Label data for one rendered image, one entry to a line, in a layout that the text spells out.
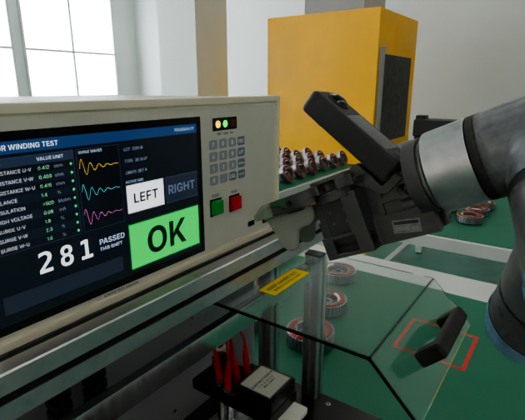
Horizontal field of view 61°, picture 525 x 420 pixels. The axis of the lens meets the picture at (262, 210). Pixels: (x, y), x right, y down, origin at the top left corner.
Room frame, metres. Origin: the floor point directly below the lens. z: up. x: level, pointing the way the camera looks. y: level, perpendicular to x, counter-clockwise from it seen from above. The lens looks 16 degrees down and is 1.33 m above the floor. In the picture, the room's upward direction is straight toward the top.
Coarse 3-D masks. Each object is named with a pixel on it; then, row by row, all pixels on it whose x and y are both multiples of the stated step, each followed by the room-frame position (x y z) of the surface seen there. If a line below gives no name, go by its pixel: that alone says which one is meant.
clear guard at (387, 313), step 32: (320, 256) 0.68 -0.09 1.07; (256, 288) 0.56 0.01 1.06; (288, 288) 0.56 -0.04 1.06; (320, 288) 0.56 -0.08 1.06; (352, 288) 0.56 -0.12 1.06; (384, 288) 0.56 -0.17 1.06; (416, 288) 0.56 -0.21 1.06; (288, 320) 0.47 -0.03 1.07; (320, 320) 0.47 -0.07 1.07; (352, 320) 0.47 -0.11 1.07; (384, 320) 0.47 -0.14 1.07; (416, 320) 0.49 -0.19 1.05; (352, 352) 0.41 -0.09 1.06; (384, 352) 0.41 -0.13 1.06; (416, 384) 0.41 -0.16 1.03; (416, 416) 0.37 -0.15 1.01
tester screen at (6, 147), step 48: (0, 144) 0.35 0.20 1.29; (48, 144) 0.38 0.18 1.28; (96, 144) 0.42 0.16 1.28; (144, 144) 0.46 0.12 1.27; (192, 144) 0.52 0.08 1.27; (0, 192) 0.34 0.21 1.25; (48, 192) 0.37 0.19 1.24; (96, 192) 0.41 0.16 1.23; (0, 240) 0.34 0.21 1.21; (48, 240) 0.37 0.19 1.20; (96, 240) 0.41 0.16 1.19; (0, 288) 0.33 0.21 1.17; (96, 288) 0.40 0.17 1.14
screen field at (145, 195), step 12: (156, 180) 0.47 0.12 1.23; (168, 180) 0.49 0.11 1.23; (180, 180) 0.50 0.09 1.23; (192, 180) 0.52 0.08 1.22; (132, 192) 0.45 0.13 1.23; (144, 192) 0.46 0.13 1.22; (156, 192) 0.47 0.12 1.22; (168, 192) 0.49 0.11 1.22; (180, 192) 0.50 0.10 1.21; (192, 192) 0.52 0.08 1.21; (132, 204) 0.45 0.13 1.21; (144, 204) 0.46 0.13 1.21; (156, 204) 0.47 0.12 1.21
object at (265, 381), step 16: (208, 368) 0.61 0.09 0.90; (224, 368) 0.61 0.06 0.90; (240, 368) 0.61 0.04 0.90; (256, 368) 0.58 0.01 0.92; (272, 368) 0.58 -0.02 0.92; (192, 384) 0.59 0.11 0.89; (208, 384) 0.58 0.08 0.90; (240, 384) 0.54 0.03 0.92; (256, 384) 0.54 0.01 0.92; (272, 384) 0.54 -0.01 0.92; (288, 384) 0.55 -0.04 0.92; (224, 400) 0.55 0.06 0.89; (240, 400) 0.54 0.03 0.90; (256, 400) 0.52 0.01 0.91; (272, 400) 0.51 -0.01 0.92; (288, 400) 0.54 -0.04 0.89; (256, 416) 0.52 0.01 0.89; (272, 416) 0.51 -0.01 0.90; (288, 416) 0.53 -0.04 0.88; (304, 416) 0.54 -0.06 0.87
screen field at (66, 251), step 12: (84, 240) 0.40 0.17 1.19; (36, 252) 0.36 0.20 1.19; (48, 252) 0.37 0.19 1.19; (60, 252) 0.38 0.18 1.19; (72, 252) 0.39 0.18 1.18; (84, 252) 0.40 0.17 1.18; (36, 264) 0.36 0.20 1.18; (48, 264) 0.37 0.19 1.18; (60, 264) 0.38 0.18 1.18; (72, 264) 0.39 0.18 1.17
